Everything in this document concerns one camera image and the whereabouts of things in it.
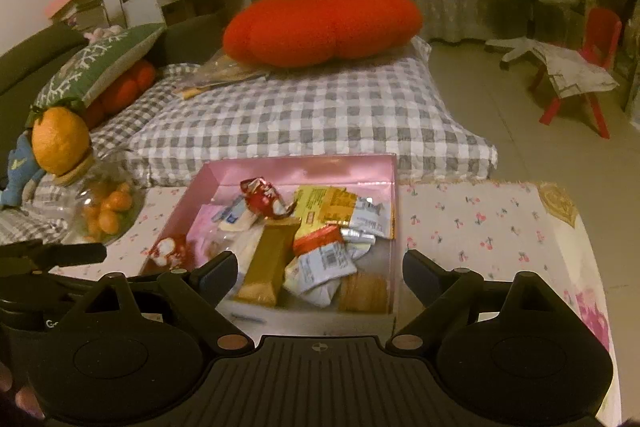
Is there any pink snack packet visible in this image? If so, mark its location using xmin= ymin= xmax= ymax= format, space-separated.
xmin=187 ymin=203 xmax=236 ymax=258

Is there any red tomato shaped cushion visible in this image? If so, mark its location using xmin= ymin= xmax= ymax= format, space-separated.
xmin=222 ymin=0 xmax=425 ymax=68

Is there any clear packet of brown biscuits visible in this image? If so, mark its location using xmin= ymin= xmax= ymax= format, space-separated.
xmin=339 ymin=273 xmax=391 ymax=314

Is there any clear packet of wooden sticks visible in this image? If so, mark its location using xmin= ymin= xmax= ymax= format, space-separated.
xmin=172 ymin=57 xmax=271 ymax=100

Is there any orange yellow snack packet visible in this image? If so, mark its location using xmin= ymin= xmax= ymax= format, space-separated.
xmin=294 ymin=186 xmax=393 ymax=239

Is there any clear jar of small oranges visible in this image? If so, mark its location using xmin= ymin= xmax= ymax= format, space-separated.
xmin=60 ymin=152 xmax=147 ymax=244

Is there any gold snack bar packet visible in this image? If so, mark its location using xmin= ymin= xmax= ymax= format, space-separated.
xmin=235 ymin=217 xmax=302 ymax=308

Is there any crumpled paper sheet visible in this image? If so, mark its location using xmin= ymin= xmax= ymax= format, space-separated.
xmin=532 ymin=42 xmax=621 ymax=98

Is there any person's left hand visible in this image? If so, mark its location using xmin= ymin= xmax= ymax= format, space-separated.
xmin=0 ymin=364 xmax=43 ymax=420

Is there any red plastic chair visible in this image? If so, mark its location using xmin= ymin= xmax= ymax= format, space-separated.
xmin=530 ymin=7 xmax=623 ymax=140

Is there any dark green sofa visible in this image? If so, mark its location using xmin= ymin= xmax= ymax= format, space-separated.
xmin=0 ymin=23 xmax=91 ymax=122

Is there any blue plush toy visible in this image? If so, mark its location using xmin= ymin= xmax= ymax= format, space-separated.
xmin=0 ymin=132 xmax=48 ymax=210

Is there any orange fruit shaped jar lid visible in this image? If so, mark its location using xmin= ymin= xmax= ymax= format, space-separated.
xmin=27 ymin=106 xmax=96 ymax=185

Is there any green snowflake cushion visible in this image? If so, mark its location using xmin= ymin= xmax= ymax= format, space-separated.
xmin=34 ymin=23 xmax=166 ymax=108

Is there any cherry print bed sheet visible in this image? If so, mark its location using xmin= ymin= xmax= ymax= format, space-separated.
xmin=50 ymin=179 xmax=613 ymax=427

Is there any red packet with white pattern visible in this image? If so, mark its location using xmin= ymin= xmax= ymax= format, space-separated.
xmin=149 ymin=233 xmax=197 ymax=269

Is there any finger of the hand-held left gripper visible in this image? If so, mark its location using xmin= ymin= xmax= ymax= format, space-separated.
xmin=0 ymin=241 xmax=108 ymax=275

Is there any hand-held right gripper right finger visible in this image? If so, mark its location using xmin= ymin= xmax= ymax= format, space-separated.
xmin=387 ymin=249 xmax=571 ymax=353

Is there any pink and silver box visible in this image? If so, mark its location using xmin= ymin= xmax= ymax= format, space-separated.
xmin=139 ymin=153 xmax=401 ymax=335

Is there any silver snack packet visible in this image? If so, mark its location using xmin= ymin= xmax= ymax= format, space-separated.
xmin=341 ymin=227 xmax=377 ymax=249

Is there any small red cushion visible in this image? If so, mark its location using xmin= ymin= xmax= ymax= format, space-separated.
xmin=82 ymin=59 xmax=157 ymax=128

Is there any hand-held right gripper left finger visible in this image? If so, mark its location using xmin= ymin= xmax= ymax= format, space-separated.
xmin=69 ymin=251 xmax=253 ymax=353

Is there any red white barcode snack packet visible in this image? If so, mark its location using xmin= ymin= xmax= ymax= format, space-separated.
xmin=292 ymin=227 xmax=362 ymax=290

